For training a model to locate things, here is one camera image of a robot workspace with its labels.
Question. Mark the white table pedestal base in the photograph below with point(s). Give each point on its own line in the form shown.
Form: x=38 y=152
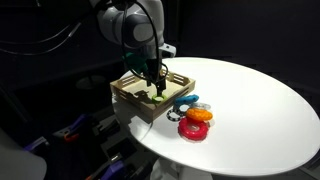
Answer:
x=176 y=170

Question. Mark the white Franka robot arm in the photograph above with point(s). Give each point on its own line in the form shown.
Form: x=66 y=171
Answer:
x=133 y=23

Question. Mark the white box on wrist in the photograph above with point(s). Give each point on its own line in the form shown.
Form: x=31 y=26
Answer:
x=168 y=50

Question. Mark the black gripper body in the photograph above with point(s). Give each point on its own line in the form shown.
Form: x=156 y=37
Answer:
x=155 y=68

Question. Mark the purple clamp stand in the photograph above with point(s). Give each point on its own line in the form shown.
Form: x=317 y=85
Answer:
x=71 y=128

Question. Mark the wooden tray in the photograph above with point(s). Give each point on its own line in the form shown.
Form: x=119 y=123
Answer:
x=146 y=106

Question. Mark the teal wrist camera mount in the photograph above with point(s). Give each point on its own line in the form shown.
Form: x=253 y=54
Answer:
x=135 y=62

